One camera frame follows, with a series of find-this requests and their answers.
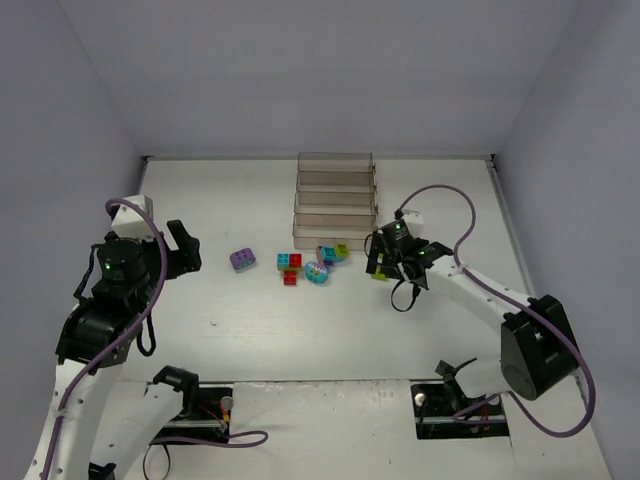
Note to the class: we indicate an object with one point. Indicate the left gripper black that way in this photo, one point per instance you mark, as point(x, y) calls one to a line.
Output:
point(170, 253)

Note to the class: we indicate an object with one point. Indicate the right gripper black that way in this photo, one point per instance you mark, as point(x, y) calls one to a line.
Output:
point(386, 259)

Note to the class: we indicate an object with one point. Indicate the green wide lego brick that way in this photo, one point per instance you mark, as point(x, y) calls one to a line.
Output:
point(379, 274)

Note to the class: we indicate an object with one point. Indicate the purple rounded lego brick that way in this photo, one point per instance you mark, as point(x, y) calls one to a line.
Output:
point(242, 259)

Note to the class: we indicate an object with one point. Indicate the blue oval flower lego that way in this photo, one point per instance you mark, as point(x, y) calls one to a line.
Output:
point(316, 273)

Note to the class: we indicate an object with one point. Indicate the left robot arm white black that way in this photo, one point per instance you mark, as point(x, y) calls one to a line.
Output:
point(93, 346)

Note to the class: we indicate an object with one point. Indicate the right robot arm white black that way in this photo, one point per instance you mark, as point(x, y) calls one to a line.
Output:
point(537, 345)

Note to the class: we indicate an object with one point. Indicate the clear bin nearest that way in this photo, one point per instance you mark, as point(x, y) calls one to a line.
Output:
point(312, 230)

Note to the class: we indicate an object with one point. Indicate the clear bin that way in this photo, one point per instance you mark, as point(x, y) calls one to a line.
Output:
point(312, 230)
point(351, 162)
point(342, 182)
point(356, 203)

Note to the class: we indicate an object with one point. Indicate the green lego brick center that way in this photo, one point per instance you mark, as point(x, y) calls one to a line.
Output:
point(341, 252)

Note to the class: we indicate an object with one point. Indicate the blue lego brick center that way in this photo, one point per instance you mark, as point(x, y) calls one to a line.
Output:
point(326, 254)

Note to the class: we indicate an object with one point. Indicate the purple butterfly lego piece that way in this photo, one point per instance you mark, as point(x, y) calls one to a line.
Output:
point(327, 266)

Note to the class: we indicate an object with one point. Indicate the red lego brick upper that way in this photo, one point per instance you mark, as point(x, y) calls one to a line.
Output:
point(295, 262)

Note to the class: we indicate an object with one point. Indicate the red lego brick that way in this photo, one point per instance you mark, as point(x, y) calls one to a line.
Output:
point(290, 278)
point(295, 262)

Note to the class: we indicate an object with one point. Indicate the red lego brick lower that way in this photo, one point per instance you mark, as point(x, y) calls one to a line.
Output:
point(290, 278)

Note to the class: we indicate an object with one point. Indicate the blue green lego brick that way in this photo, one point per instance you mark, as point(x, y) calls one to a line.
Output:
point(283, 262)

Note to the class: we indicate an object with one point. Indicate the clear bin farthest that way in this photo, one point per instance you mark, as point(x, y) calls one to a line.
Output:
point(351, 162)

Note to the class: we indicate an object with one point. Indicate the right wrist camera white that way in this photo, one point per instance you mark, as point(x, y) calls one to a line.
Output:
point(414, 220)

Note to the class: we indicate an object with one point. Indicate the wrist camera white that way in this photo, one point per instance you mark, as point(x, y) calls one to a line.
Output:
point(131, 215)
point(414, 220)

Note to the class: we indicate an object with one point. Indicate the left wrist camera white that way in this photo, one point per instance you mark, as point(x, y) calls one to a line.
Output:
point(131, 215)

